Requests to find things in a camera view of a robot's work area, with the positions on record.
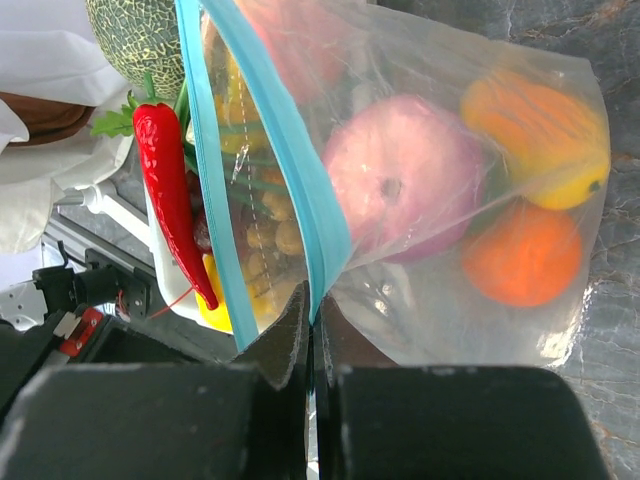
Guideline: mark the clear zip top bag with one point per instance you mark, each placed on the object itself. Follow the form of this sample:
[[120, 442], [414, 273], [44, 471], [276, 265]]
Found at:
[[423, 312]]

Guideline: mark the green netted melon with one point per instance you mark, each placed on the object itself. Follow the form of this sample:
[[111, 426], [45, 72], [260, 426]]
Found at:
[[139, 37]]

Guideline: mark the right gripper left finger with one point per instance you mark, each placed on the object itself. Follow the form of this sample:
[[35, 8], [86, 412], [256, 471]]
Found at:
[[246, 419]]

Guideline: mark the white radish with leaves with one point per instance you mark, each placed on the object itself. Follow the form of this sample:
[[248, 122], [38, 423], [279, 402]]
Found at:
[[119, 122]]

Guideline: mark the metal clothes rack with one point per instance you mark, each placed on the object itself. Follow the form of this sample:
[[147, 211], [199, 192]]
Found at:
[[102, 198]]

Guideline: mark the orange fruit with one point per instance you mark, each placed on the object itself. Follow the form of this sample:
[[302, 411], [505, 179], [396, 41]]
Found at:
[[528, 257]]

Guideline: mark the longan bunch with twigs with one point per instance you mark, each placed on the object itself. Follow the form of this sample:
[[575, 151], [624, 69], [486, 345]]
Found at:
[[272, 253]]

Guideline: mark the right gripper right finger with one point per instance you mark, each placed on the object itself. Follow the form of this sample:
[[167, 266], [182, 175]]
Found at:
[[379, 420]]

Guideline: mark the yellow orange mango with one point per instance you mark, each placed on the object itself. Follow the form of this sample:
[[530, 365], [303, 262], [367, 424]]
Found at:
[[557, 147]]

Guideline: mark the white plastic basket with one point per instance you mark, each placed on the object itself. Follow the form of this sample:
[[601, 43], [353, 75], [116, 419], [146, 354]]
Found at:
[[175, 288]]

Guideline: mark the purple onion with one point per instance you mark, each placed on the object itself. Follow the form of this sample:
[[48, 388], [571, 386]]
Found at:
[[408, 176]]

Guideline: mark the red chili pepper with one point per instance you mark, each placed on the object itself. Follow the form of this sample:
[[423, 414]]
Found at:
[[158, 134]]

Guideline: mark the pink peach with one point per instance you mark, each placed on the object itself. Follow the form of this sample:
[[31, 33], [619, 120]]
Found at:
[[306, 40]]

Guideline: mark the green scallion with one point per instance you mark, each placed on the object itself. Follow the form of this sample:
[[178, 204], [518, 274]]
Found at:
[[249, 164]]

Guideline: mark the dark purple passion fruit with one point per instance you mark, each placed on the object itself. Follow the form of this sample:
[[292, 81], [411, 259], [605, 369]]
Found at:
[[200, 226]]

